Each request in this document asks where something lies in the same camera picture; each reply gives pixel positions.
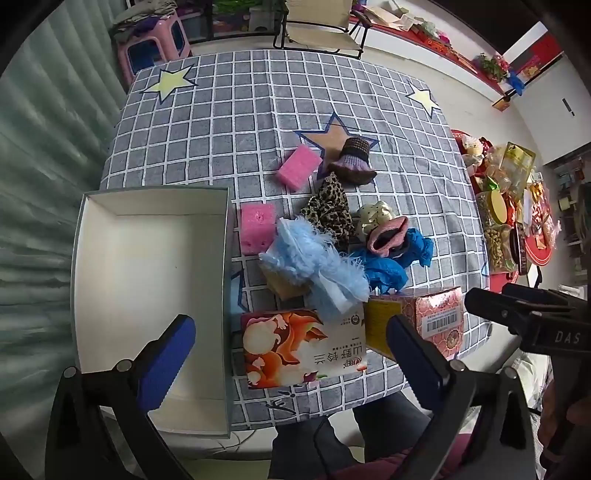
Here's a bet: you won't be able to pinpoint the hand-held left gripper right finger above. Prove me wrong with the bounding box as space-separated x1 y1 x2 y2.
385 315 539 480

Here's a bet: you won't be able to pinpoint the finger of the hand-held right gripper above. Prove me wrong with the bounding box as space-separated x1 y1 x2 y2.
501 283 583 306
464 287 555 337

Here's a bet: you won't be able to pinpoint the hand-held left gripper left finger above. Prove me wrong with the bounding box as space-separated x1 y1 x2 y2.
44 314 197 480

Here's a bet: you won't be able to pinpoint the bright blue cloth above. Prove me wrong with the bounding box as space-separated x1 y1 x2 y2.
358 228 435 294

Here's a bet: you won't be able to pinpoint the grey-green cardboard box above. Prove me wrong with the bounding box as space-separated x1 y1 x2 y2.
70 187 232 439

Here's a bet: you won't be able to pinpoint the pink knitted sock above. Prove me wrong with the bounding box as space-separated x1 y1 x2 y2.
366 216 411 259

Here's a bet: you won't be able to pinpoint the light blue fluffy scarf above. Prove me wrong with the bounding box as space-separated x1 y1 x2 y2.
259 217 370 321

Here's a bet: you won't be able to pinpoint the beige knitted cloth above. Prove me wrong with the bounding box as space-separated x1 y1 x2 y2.
261 265 308 301

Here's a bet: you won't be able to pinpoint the cream dotted cloth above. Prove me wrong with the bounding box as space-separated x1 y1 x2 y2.
355 200 395 238

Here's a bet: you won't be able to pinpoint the pink sponge with holes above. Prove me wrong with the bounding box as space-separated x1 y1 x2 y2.
239 203 278 256

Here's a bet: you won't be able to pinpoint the leopard print scarf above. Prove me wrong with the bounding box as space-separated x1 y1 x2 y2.
299 175 355 245

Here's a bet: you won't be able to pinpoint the purple brown knitted hat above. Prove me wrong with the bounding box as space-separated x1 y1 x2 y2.
327 137 377 185

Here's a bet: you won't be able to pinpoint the plain pink sponge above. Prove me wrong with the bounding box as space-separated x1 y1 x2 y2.
276 144 323 189

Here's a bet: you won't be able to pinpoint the pink yellow carton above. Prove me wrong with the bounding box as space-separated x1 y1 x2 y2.
362 286 465 363

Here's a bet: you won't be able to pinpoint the clear jar with nuts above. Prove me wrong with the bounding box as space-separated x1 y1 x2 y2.
475 189 518 273

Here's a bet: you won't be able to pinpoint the orange white tissue pack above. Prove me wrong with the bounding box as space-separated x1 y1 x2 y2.
240 308 369 391

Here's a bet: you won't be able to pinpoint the yellow snack packet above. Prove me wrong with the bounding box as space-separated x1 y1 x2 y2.
501 142 536 185

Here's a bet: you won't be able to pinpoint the person's dark trousers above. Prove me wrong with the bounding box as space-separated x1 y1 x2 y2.
268 390 462 480

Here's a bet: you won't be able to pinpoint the flower bouquet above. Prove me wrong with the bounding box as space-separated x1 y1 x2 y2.
475 53 513 84

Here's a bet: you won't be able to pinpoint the grey checked star blanket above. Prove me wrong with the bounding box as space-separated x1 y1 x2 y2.
99 50 490 432

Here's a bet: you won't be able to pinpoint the red-covered side table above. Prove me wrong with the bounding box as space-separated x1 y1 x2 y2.
348 7 509 95

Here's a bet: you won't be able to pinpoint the beige folding chair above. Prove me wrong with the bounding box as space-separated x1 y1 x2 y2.
272 0 375 61

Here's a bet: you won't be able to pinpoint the pink plastic stool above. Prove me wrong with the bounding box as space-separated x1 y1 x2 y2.
115 11 192 90

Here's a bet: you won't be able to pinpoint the storage shelf with boxes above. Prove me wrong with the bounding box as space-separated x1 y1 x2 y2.
180 0 282 44

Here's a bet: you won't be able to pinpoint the pile of clothes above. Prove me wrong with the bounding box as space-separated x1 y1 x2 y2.
113 0 181 31

